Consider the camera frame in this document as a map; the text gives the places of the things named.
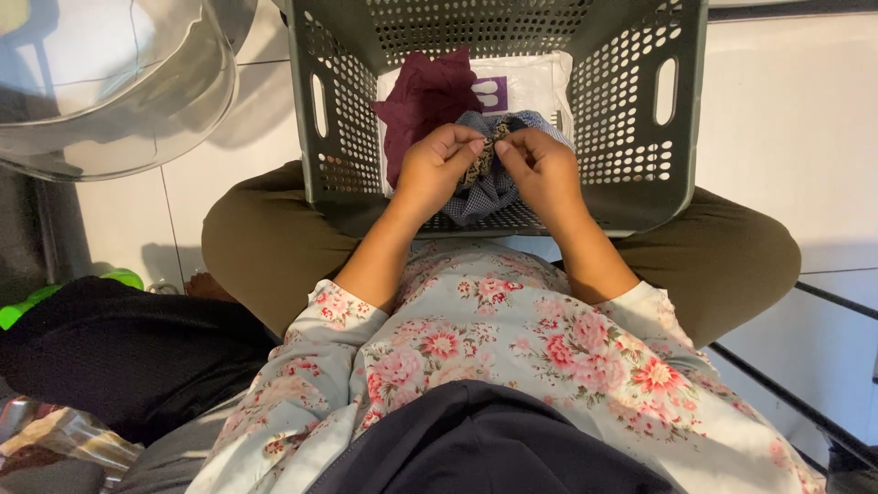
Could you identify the washing machine glass door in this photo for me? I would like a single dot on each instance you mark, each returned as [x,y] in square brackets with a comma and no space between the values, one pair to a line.
[116,82]

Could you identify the maroon cloth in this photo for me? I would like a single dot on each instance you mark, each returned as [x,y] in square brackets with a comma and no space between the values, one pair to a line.
[422,103]

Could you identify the grey perforated laundry basket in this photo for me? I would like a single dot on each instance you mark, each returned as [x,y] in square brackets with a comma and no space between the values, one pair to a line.
[610,137]

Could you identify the person's right hand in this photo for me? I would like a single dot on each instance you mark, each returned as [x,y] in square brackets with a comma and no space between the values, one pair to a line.
[542,171]

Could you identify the white plastic bag purple label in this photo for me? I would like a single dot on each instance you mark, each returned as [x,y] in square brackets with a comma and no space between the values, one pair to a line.
[525,86]

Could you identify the black cloth pile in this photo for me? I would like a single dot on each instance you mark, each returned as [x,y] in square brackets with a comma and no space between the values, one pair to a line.
[123,350]

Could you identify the green plastic object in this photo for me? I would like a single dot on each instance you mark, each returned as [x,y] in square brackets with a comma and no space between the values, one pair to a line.
[41,295]

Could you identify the black metal rack bar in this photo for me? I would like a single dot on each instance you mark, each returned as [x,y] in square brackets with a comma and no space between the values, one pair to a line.
[789,391]

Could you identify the blue checked cloth garment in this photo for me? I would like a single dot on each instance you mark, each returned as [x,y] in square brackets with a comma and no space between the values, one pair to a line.
[490,185]

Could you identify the person's left hand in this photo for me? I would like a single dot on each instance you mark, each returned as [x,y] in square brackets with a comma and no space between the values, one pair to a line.
[429,170]

